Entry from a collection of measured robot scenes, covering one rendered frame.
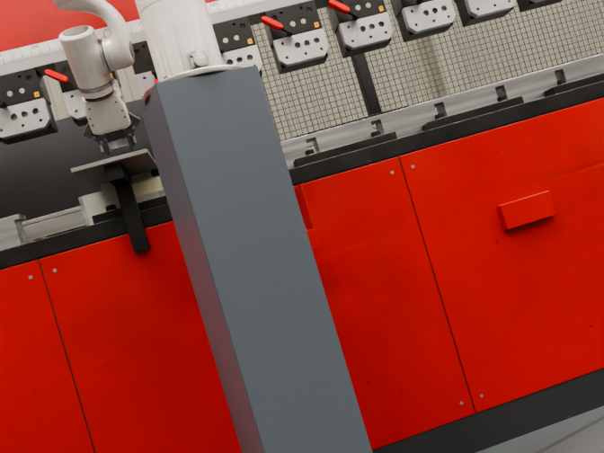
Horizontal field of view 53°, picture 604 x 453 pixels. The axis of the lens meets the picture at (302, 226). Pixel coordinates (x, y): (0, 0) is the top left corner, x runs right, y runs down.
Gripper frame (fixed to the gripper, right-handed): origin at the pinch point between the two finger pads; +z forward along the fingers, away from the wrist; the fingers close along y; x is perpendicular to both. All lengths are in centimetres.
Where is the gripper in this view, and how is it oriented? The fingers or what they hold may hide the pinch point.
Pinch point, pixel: (119, 145)
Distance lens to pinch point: 170.3
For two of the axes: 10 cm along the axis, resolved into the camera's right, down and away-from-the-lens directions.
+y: -9.5, 2.8, -1.4
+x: 2.8, 5.8, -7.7
